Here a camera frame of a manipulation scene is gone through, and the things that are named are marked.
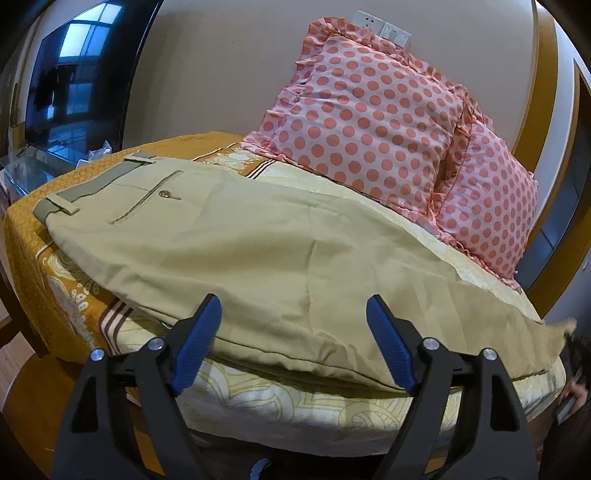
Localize khaki beige pants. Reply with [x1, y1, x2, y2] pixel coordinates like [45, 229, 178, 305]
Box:
[34, 155, 575, 391]

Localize right human hand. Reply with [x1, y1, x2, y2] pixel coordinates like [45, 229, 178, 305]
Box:
[559, 380, 588, 414]

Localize wooden chair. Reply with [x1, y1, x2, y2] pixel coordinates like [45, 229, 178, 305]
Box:
[1, 272, 82, 479]

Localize yellow patterned bed sheet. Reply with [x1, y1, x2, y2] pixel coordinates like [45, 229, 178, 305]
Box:
[3, 131, 567, 458]

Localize right pink polka-dot pillow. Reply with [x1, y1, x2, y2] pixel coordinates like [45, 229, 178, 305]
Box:
[431, 106, 538, 291]

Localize pink polka-dot pillow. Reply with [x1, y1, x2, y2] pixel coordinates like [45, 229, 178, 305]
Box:
[431, 106, 538, 291]
[242, 17, 473, 222]

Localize wooden framed door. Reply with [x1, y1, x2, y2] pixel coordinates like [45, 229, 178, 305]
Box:
[514, 1, 590, 322]

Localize black television screen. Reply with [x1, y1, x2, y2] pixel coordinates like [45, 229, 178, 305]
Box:
[9, 1, 161, 164]

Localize left pink polka-dot pillow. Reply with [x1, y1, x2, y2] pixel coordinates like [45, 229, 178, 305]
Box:
[242, 17, 473, 222]

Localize white wall socket panel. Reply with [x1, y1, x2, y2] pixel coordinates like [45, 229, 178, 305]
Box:
[352, 10, 412, 49]

